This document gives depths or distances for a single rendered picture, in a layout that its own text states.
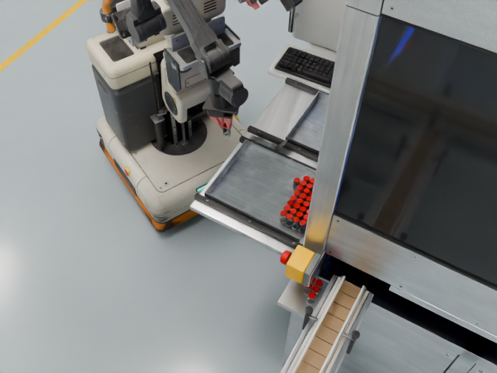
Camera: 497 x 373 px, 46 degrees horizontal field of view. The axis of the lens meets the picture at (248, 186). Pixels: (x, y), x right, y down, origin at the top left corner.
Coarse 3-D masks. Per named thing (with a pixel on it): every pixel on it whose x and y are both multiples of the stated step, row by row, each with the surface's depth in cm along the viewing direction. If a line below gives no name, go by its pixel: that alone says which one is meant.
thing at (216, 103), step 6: (210, 90) 160; (210, 96) 167; (216, 96) 159; (210, 102) 165; (216, 102) 161; (222, 102) 161; (228, 102) 161; (204, 108) 163; (210, 108) 163; (216, 108) 163; (222, 108) 162; (228, 108) 163; (234, 108) 162; (234, 114) 162
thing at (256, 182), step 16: (256, 144) 196; (240, 160) 196; (256, 160) 196; (272, 160) 196; (288, 160) 193; (224, 176) 192; (240, 176) 192; (256, 176) 192; (272, 176) 192; (288, 176) 192; (208, 192) 186; (224, 192) 188; (240, 192) 188; (256, 192) 188; (272, 192) 188; (288, 192) 188; (240, 208) 184; (256, 208) 185; (272, 208) 185; (272, 224) 181
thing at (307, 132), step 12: (324, 96) 212; (312, 108) 211; (324, 108) 211; (300, 120) 205; (312, 120) 208; (324, 120) 208; (288, 132) 200; (300, 132) 204; (312, 132) 204; (300, 144) 197; (312, 144) 201
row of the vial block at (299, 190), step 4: (304, 176) 187; (308, 176) 187; (304, 180) 186; (308, 180) 186; (300, 184) 185; (304, 184) 185; (300, 188) 184; (304, 188) 186; (296, 192) 183; (300, 192) 184; (292, 196) 182; (296, 196) 182; (292, 200) 181; (296, 200) 182; (288, 204) 180; (292, 204) 180; (284, 208) 179; (288, 208) 179; (292, 208) 182; (280, 212) 178; (284, 212) 178; (288, 212) 180; (280, 216) 179; (284, 216) 178; (280, 220) 180; (284, 220) 179
